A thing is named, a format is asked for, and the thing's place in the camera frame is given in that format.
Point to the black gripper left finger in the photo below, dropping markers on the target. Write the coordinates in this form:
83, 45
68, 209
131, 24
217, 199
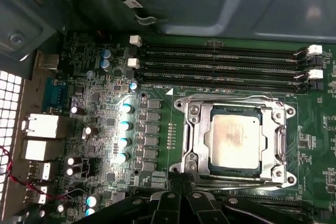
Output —
168, 208

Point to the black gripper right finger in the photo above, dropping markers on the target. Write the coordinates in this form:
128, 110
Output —
199, 208

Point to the CPU chip silver lid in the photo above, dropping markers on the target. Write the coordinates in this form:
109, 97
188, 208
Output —
233, 140

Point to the metal socket cover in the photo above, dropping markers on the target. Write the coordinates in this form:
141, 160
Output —
271, 142

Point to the CPU socket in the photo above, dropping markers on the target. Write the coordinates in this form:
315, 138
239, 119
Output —
290, 111

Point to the RAM slot white clips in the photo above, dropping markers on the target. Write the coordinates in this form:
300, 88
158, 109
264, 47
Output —
183, 48
183, 68

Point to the green motherboard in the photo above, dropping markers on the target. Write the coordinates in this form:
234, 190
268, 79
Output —
315, 155

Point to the small silver port block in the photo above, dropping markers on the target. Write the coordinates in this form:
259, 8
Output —
40, 170
39, 195

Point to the silver usb port block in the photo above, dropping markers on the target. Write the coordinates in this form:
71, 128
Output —
43, 150

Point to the silver network port block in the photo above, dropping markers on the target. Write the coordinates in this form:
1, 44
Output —
44, 127

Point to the blue serial port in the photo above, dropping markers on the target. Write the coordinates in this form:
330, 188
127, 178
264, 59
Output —
55, 94

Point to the grey metal port socket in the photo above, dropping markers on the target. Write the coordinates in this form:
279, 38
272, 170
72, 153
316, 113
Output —
47, 61

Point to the black PC case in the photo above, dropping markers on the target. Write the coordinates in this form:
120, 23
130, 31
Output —
183, 3

